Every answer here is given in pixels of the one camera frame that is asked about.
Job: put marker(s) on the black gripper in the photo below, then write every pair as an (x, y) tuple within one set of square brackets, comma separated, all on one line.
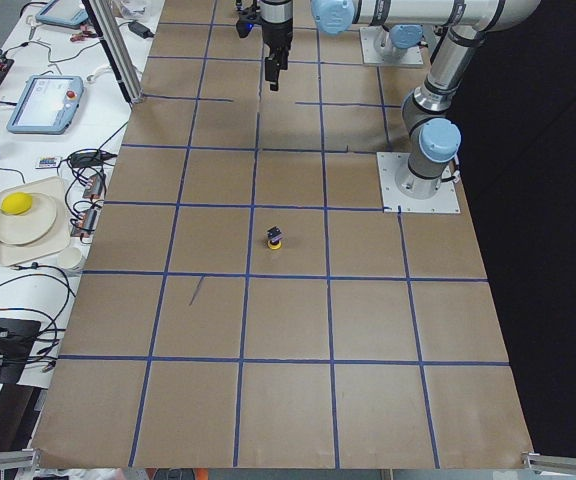
[(276, 31)]

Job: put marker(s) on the yellow push button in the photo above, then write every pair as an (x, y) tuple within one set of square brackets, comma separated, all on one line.
[(274, 238)]

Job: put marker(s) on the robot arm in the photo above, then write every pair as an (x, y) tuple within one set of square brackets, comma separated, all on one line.
[(435, 140), (331, 17)]

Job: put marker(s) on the black power adapter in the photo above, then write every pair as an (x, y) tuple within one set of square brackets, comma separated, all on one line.
[(140, 30)]

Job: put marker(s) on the far teach pendant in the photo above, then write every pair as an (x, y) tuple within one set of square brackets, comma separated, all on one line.
[(63, 13)]

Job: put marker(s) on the teach pendant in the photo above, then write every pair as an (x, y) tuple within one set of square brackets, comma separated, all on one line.
[(63, 13), (47, 105)]

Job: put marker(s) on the near teach pendant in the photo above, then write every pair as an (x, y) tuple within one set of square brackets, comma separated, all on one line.
[(47, 105)]

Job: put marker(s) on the brown paper table cover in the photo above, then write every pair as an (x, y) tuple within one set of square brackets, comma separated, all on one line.
[(368, 340)]

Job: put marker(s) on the white paper cup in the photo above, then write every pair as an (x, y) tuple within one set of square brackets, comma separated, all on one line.
[(71, 260)]

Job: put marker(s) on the yellow lemon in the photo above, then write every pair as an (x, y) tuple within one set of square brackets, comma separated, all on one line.
[(16, 203)]

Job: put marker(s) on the cream round plate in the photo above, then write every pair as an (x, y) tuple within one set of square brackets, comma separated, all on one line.
[(30, 226)]

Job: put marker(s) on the cream square tray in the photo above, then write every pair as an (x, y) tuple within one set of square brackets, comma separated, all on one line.
[(58, 236)]

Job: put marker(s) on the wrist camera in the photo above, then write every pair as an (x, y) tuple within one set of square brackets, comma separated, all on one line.
[(245, 24)]

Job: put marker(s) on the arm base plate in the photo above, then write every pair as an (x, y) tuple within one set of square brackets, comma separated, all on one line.
[(397, 46), (404, 192)]

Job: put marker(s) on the aluminium frame post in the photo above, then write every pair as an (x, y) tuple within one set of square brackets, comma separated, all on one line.
[(105, 25)]

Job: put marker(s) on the black camera stand base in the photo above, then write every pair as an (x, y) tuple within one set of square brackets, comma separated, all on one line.
[(17, 338)]

